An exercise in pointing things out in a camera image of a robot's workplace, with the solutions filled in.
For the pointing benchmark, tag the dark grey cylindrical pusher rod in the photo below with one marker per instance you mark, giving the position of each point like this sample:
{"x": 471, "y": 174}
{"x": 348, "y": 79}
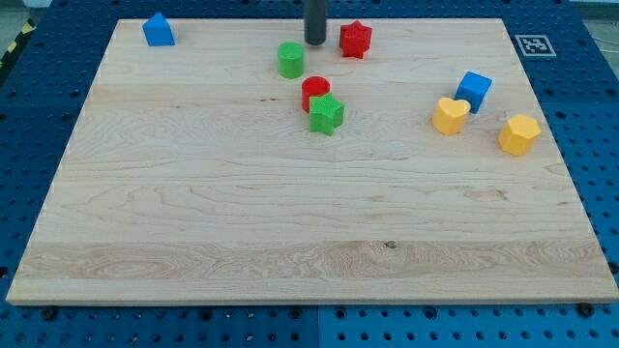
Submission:
{"x": 315, "y": 21}

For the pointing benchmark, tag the green cylinder block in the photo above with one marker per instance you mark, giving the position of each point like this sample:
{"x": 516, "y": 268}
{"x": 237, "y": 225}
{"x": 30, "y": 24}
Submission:
{"x": 290, "y": 60}

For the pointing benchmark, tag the red star block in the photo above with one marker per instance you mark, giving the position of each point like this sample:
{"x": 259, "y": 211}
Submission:
{"x": 354, "y": 39}

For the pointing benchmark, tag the red cylinder block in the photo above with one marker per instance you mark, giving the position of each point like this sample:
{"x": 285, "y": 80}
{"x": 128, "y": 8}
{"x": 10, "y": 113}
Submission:
{"x": 313, "y": 86}

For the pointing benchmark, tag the green star block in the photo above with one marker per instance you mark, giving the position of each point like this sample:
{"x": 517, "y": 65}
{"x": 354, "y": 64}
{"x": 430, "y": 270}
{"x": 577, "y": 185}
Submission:
{"x": 325, "y": 113}

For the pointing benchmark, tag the blue house-shaped block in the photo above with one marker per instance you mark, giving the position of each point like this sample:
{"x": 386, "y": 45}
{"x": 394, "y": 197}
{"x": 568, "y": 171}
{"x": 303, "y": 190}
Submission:
{"x": 158, "y": 31}

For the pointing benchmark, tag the light wooden board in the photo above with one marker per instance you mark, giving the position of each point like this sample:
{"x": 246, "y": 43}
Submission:
{"x": 192, "y": 178}

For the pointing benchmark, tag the yellow heart block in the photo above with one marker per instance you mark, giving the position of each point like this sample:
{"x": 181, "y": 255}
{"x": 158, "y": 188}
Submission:
{"x": 450, "y": 115}

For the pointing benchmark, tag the blue cube block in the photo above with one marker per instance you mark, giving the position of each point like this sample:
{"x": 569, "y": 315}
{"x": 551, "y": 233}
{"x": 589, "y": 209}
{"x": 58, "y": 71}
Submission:
{"x": 473, "y": 88}

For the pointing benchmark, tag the white fiducial marker tag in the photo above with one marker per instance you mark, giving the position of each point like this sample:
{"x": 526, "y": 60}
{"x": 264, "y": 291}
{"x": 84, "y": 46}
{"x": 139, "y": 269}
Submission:
{"x": 535, "y": 45}

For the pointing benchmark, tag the yellow hexagon block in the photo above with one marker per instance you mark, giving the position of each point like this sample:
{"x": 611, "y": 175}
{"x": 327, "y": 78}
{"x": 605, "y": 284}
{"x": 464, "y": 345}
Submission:
{"x": 519, "y": 135}

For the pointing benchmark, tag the yellow black hazard tape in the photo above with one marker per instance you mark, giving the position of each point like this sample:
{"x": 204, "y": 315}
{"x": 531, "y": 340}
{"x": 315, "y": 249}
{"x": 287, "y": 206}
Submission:
{"x": 18, "y": 44}

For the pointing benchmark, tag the black bolt front right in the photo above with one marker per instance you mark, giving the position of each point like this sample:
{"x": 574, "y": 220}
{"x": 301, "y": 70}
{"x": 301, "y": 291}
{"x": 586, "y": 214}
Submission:
{"x": 585, "y": 310}

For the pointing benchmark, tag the black bolt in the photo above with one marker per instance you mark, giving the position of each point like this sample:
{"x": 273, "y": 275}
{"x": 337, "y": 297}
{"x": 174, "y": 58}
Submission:
{"x": 585, "y": 310}
{"x": 49, "y": 313}

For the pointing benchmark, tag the black bolt front left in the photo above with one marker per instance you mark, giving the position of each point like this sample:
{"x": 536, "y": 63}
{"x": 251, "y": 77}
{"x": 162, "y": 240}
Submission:
{"x": 49, "y": 313}

